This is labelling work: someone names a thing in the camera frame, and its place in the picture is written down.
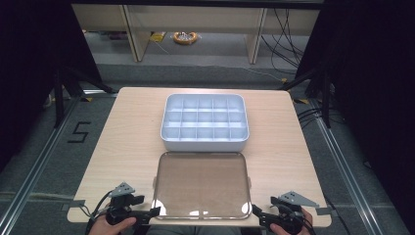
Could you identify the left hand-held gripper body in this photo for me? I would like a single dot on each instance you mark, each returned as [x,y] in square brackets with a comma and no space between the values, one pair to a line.
[121,199]

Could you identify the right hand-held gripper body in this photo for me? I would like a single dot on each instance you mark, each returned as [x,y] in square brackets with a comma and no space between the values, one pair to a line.
[293,209]

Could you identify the clear plastic lid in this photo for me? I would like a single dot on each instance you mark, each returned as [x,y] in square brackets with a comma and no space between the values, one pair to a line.
[202,186]

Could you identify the person's right hand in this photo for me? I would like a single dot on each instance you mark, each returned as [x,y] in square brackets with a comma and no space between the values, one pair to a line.
[306,225]

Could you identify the person's left hand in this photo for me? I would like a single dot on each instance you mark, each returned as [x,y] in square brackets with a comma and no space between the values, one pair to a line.
[109,227]

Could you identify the grey tape strip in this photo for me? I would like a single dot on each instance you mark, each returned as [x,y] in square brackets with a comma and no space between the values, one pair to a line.
[73,205]
[324,211]

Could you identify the person's grey pants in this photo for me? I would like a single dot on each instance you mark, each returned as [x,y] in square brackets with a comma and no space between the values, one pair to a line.
[199,231]

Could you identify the white compartment storage box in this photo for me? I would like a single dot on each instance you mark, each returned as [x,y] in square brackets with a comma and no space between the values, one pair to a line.
[205,119]

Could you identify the black metal stand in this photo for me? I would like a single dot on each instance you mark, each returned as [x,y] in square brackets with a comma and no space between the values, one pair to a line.
[60,98]
[324,98]

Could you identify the dark curtain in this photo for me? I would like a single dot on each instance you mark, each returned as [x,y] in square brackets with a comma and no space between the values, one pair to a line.
[29,65]
[372,81]

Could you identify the yellow packet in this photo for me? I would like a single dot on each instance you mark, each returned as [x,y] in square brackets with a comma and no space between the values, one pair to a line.
[158,37]

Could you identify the aluminium floor rail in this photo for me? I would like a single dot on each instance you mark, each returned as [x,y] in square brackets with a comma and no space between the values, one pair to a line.
[36,169]
[345,176]

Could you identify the beige wooden desk frame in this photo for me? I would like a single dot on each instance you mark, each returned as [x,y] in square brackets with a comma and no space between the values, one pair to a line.
[195,18]

